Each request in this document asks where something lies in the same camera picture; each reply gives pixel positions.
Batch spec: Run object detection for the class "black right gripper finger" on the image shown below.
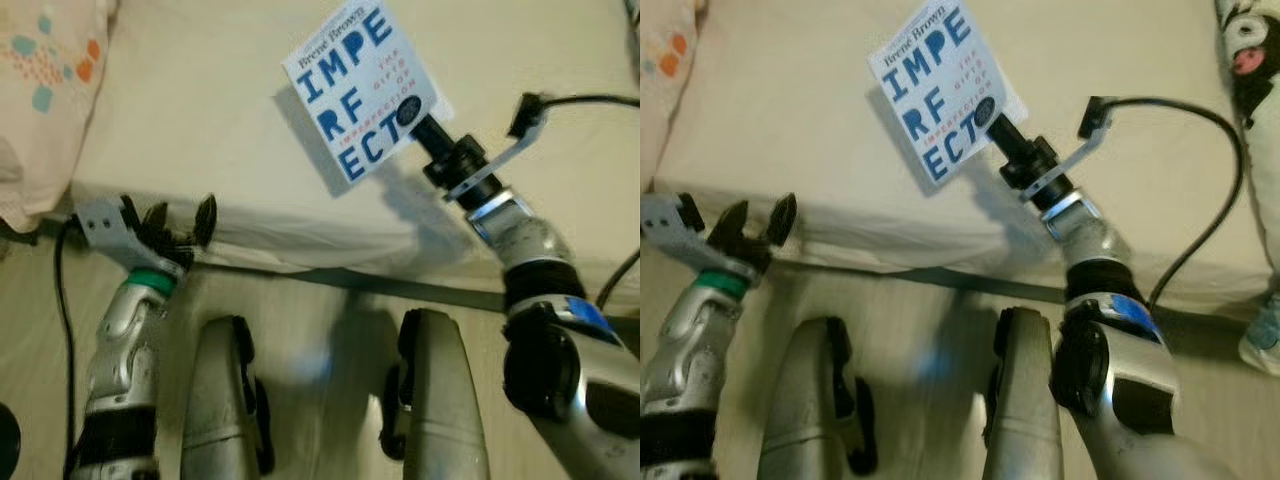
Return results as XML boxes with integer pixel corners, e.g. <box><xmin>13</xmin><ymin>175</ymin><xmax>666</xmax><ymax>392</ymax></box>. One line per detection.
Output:
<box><xmin>408</xmin><ymin>112</ymin><xmax>453</xmax><ymax>153</ymax></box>
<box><xmin>988</xmin><ymin>113</ymin><xmax>1031</xmax><ymax>151</ymax></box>

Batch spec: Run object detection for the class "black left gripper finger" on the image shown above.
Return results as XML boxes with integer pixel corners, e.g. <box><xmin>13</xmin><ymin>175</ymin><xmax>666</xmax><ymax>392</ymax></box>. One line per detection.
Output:
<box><xmin>190</xmin><ymin>193</ymin><xmax>219</xmax><ymax>249</ymax></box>
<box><xmin>143</xmin><ymin>202</ymin><xmax>173</xmax><ymax>247</ymax></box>
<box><xmin>765</xmin><ymin>192</ymin><xmax>799</xmax><ymax>249</ymax></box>
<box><xmin>705</xmin><ymin>200</ymin><xmax>751</xmax><ymax>253</ymax></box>

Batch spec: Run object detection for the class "white book with blue letters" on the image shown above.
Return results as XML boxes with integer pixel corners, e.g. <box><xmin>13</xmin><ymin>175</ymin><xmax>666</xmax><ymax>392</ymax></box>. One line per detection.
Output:
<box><xmin>282</xmin><ymin>0</ymin><xmax>456</xmax><ymax>196</ymax></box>
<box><xmin>867</xmin><ymin>0</ymin><xmax>1029</xmax><ymax>191</ymax></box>

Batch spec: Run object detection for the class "pink pillow with orange spots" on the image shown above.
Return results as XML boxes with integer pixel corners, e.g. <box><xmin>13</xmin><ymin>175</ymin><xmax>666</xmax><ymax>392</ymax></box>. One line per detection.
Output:
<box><xmin>640</xmin><ymin>0</ymin><xmax>706</xmax><ymax>191</ymax></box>
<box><xmin>0</xmin><ymin>0</ymin><xmax>119</xmax><ymax>233</ymax></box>

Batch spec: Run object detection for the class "white cartoon print blanket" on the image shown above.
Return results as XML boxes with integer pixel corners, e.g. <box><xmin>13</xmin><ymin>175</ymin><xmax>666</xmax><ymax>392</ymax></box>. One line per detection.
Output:
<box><xmin>1215</xmin><ymin>0</ymin><xmax>1280</xmax><ymax>379</ymax></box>

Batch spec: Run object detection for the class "beige mattress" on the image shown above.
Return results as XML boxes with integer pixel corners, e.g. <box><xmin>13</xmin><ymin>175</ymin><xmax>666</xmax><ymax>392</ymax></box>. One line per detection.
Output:
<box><xmin>70</xmin><ymin>0</ymin><xmax>641</xmax><ymax>311</ymax></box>
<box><xmin>650</xmin><ymin>0</ymin><xmax>1271</xmax><ymax>301</ymax></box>

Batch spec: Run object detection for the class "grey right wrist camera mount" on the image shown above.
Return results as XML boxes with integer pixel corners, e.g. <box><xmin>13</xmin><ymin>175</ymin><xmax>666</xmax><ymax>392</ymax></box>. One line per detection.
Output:
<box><xmin>443</xmin><ymin>93</ymin><xmax>551</xmax><ymax>204</ymax></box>
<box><xmin>1022</xmin><ymin>95</ymin><xmax>1116</xmax><ymax>206</ymax></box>

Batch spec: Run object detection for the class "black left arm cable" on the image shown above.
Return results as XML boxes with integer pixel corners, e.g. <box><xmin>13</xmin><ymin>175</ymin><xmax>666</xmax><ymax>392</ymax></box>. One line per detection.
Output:
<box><xmin>55</xmin><ymin>220</ymin><xmax>86</xmax><ymax>471</ymax></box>

